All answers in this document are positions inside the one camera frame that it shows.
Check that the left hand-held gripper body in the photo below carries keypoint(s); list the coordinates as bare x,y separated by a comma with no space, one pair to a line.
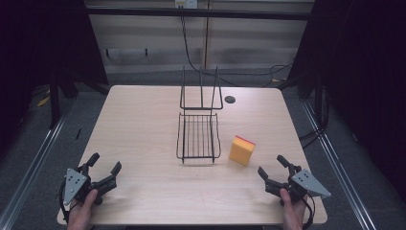
76,185

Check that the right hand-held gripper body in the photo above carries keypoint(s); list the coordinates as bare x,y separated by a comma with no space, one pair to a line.
300,187

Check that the yellow sponge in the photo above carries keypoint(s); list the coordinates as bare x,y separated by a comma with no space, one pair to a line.
241,150

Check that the person's right hand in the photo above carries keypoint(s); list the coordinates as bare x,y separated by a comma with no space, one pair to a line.
293,213

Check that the person's left hand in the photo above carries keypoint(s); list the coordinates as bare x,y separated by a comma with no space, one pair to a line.
82,212

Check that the black metal stand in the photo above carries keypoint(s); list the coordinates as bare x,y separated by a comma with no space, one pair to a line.
55,102

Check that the black curtain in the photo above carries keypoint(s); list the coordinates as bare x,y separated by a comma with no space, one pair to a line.
357,80
44,48

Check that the black horizontal metal bar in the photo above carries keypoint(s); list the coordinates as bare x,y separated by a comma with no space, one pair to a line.
198,12

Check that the aluminium floor rail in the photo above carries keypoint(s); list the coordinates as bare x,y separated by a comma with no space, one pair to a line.
338,169
30,166

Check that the white wall socket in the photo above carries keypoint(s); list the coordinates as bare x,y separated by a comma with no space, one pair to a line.
186,3

